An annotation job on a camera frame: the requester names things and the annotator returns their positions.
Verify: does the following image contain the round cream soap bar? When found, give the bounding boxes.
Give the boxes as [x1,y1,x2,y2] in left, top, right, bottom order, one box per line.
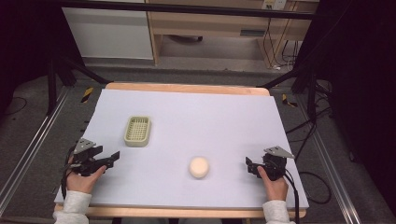
[188,156,210,180]

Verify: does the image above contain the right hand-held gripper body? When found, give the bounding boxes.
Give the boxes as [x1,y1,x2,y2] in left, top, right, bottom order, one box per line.
[259,146,295,182]

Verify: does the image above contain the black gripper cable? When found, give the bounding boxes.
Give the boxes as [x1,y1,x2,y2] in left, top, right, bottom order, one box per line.
[60,145,78,201]
[281,169,302,224]

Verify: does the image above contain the white cabinet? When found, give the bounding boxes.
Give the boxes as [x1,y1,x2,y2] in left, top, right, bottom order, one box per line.
[61,7,154,61]

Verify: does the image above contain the wooden table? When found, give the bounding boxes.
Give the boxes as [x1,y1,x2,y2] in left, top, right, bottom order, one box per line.
[53,81,308,219]

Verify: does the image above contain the metal floor rail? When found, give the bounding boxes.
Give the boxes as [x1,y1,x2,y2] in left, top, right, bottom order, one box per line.
[0,87,71,217]
[296,92,362,224]

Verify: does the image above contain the person's right hand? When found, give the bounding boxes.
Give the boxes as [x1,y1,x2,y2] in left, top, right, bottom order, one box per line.
[257,165,290,203]

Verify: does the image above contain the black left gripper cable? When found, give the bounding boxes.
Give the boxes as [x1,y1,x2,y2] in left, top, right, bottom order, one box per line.
[60,145,78,201]

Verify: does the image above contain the person's left hand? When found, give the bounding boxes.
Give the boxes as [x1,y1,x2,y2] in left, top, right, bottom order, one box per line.
[65,164,107,195]

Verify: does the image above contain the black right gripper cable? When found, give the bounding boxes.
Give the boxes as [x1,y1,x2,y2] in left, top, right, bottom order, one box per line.
[281,169,302,224]

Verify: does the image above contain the white power strip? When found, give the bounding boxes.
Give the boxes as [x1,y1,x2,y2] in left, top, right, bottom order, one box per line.
[262,0,288,11]

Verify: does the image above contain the light wooden desk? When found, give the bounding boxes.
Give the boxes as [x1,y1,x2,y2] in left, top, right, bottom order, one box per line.
[145,0,320,69]

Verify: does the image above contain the black horizontal frame bar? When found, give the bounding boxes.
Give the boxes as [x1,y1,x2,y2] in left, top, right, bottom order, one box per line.
[58,0,316,21]

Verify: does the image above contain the green slotted soap dish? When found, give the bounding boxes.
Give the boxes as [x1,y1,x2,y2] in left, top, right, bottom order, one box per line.
[123,115,153,148]

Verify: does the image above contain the black floor cable loop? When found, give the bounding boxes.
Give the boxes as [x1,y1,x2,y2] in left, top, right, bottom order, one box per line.
[298,171,332,205]

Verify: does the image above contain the black metal stand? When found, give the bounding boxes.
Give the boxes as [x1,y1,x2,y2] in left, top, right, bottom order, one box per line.
[46,55,112,117]
[256,65,319,123]

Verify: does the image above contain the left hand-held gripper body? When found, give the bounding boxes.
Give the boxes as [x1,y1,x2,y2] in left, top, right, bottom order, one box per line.
[68,137,108,177]

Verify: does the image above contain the yellow black floor tape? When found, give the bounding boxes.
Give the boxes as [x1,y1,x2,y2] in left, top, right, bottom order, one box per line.
[281,93,299,108]
[80,86,94,104]

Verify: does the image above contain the pale lilac table mat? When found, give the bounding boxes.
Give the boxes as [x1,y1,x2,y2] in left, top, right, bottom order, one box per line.
[53,89,310,210]

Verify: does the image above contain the black hanging desk cables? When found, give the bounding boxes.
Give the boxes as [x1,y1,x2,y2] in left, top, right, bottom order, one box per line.
[262,17,301,70]

